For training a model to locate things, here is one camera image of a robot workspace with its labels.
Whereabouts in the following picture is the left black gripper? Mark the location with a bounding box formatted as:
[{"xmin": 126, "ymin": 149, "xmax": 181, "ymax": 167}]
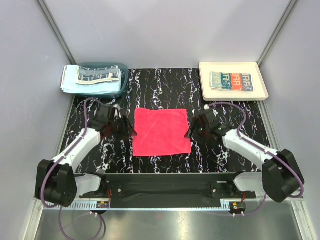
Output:
[{"xmin": 108, "ymin": 114, "xmax": 137, "ymax": 142}]

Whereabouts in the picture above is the red towel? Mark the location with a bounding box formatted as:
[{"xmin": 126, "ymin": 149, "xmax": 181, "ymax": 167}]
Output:
[{"xmin": 132, "ymin": 108, "xmax": 192, "ymax": 157}]

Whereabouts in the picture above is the colourful bear print towel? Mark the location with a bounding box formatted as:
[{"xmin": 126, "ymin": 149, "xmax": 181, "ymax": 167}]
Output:
[{"xmin": 209, "ymin": 71, "xmax": 255, "ymax": 93}]

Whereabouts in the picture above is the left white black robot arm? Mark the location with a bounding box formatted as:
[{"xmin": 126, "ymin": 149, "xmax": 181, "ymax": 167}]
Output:
[{"xmin": 34, "ymin": 104, "xmax": 137, "ymax": 208}]

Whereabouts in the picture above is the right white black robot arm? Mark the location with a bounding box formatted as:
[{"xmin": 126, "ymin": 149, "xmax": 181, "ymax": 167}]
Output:
[{"xmin": 185, "ymin": 110, "xmax": 305, "ymax": 203}]

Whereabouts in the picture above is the teal plastic basket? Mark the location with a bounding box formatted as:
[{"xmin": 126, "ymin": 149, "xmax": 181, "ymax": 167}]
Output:
[{"xmin": 74, "ymin": 62, "xmax": 129, "ymax": 99}]

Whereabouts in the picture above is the blue beige patterned towel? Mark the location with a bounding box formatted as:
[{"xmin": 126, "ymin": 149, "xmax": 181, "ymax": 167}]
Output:
[{"xmin": 76, "ymin": 65, "xmax": 122, "ymax": 85}]

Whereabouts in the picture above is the black marble pattern mat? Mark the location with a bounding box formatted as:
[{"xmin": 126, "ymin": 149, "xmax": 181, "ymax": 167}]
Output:
[{"xmin": 76, "ymin": 68, "xmax": 270, "ymax": 174}]

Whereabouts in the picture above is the light blue towel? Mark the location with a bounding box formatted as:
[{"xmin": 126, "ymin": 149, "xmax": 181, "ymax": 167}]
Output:
[{"xmin": 60, "ymin": 65, "xmax": 121, "ymax": 94}]

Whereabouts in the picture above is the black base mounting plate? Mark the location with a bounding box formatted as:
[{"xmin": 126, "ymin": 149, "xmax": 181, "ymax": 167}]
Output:
[{"xmin": 80, "ymin": 173, "xmax": 256, "ymax": 199}]

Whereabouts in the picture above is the cream plastic tray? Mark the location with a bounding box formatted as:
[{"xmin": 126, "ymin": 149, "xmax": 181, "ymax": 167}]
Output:
[{"xmin": 199, "ymin": 62, "xmax": 269, "ymax": 101}]

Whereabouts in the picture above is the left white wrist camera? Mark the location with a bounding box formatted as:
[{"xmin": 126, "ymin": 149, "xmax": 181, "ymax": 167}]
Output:
[{"xmin": 112, "ymin": 104, "xmax": 122, "ymax": 119}]

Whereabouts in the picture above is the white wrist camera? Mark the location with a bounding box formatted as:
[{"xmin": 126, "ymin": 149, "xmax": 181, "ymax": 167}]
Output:
[
  {"xmin": 203, "ymin": 104, "xmax": 211, "ymax": 111},
  {"xmin": 112, "ymin": 104, "xmax": 122, "ymax": 119}
]

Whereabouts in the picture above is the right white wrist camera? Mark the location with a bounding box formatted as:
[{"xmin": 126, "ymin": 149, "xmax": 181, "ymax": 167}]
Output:
[{"xmin": 203, "ymin": 104, "xmax": 211, "ymax": 111}]

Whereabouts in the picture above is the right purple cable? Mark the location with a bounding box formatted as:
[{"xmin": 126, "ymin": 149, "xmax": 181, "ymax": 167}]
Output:
[{"xmin": 204, "ymin": 101, "xmax": 306, "ymax": 217}]

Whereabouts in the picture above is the purple cable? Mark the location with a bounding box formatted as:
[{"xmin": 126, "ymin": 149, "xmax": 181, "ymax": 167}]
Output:
[
  {"xmin": 204, "ymin": 101, "xmax": 306, "ymax": 217},
  {"xmin": 39, "ymin": 97, "xmax": 111, "ymax": 238}
]

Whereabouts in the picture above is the aluminium rail with slots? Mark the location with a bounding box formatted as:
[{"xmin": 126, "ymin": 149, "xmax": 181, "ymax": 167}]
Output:
[{"xmin": 33, "ymin": 181, "xmax": 305, "ymax": 211}]

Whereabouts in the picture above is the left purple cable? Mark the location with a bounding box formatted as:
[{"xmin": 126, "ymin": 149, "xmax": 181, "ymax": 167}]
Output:
[{"xmin": 39, "ymin": 97, "xmax": 111, "ymax": 238}]

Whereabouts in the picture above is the left aluminium frame post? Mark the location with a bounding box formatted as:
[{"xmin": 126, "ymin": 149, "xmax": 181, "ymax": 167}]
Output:
[{"xmin": 35, "ymin": 0, "xmax": 76, "ymax": 65}]

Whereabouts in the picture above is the aluminium frame post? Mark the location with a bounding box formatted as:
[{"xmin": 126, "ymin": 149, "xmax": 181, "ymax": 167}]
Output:
[
  {"xmin": 35, "ymin": 0, "xmax": 76, "ymax": 65},
  {"xmin": 257, "ymin": 0, "xmax": 300, "ymax": 67}
]

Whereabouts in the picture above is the right aluminium frame post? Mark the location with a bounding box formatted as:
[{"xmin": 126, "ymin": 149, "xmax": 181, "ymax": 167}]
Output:
[{"xmin": 257, "ymin": 0, "xmax": 300, "ymax": 67}]

